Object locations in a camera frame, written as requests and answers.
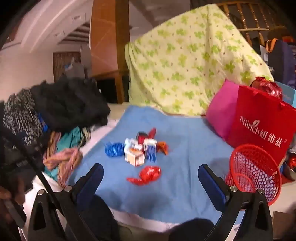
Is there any white and orange small box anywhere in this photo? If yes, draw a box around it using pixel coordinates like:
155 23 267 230
124 146 145 167

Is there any brown wooden pillar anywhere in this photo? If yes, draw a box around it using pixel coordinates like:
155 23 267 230
89 0 131 103

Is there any navy bag with orange straps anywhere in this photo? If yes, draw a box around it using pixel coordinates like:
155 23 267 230
265 38 296 90

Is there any orange foil wrapper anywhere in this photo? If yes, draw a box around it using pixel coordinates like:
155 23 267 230
157 142 169 155

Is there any long white box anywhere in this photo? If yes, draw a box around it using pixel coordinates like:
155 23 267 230
124 137 139 151

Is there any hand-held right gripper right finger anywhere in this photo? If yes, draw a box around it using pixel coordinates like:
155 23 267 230
198 164 274 241

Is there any black furry garment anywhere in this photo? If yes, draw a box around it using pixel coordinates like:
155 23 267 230
30 77 111 132

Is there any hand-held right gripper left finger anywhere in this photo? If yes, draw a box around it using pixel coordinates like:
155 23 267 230
27 163 104 241

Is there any red ribbon bow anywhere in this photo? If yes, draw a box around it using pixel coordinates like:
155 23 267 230
126 166 161 186

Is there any white fleece blanket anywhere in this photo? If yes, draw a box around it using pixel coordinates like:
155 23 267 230
23 176 241 234

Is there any red plastic bag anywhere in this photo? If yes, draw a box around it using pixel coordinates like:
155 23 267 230
252 77 284 100

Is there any light blue cardboard box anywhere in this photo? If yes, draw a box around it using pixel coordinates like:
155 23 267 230
275 81 296 108

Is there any blue foil wrapper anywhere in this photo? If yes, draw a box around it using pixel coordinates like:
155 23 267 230
105 142 125 158

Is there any light blue towel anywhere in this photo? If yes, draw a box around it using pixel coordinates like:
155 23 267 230
67 105 245 226

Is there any teal cloth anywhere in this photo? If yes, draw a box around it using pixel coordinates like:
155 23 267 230
44 126 84 181

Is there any red plastic mesh basket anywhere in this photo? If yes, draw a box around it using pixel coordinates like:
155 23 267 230
224 144 282 210

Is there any wooden lattice door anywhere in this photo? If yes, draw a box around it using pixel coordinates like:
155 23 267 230
53 51 81 81

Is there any green clover print quilt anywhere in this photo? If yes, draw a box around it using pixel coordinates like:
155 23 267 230
125 4 274 116

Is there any blue and white box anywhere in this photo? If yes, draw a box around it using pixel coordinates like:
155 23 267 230
143 138 158 163

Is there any striped pink scarf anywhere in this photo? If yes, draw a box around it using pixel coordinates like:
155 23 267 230
43 131 83 188

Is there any black and white speckled garment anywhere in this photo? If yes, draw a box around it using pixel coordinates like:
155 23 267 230
3 89 45 144

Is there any pink pillow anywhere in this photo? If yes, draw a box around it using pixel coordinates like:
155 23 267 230
205 80 240 141

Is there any wooden stair railing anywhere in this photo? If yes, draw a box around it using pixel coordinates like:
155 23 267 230
217 2 287 47

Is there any red paper shopping bag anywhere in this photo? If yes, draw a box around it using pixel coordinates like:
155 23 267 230
225 85 296 166

